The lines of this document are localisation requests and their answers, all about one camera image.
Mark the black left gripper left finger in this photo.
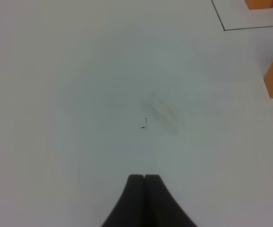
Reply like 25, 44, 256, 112
102, 175, 145, 227

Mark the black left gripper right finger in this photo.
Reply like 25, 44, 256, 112
145, 175, 196, 227

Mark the template orange cube block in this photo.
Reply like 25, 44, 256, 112
244, 0, 273, 10

